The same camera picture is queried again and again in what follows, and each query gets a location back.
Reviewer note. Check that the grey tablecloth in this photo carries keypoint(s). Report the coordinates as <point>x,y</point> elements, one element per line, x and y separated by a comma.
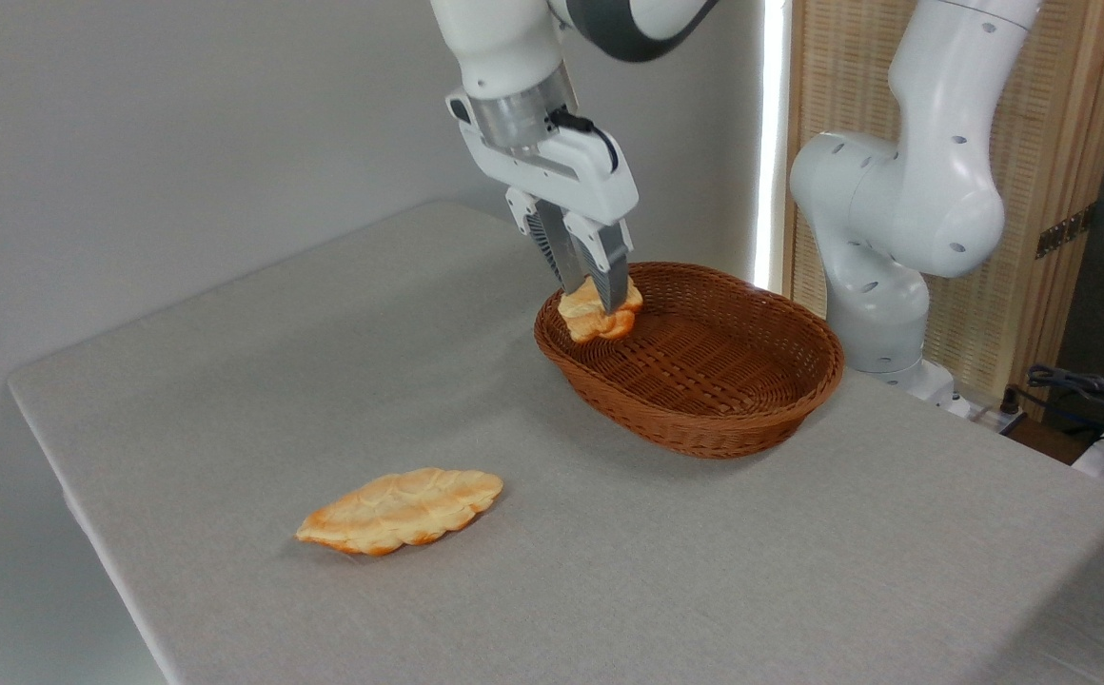
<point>657,552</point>

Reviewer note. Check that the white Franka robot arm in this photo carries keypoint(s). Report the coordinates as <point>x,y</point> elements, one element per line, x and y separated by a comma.
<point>923,190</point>

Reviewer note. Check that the dark metal screen hinge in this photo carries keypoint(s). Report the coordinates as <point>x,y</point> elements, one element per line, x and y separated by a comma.
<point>1066,231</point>

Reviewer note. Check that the small round bread roll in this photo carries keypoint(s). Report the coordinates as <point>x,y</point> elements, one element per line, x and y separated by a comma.
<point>590,323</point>

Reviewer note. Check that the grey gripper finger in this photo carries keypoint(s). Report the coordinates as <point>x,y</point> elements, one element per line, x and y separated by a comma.
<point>609,266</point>
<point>557,243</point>

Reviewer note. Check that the brown wicker basket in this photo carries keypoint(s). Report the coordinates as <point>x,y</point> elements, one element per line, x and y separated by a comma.
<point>704,381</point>

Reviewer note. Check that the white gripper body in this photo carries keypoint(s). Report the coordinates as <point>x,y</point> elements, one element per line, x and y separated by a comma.
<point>581,185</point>

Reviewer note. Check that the long flat bread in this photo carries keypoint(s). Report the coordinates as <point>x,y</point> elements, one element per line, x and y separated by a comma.
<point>400,509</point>

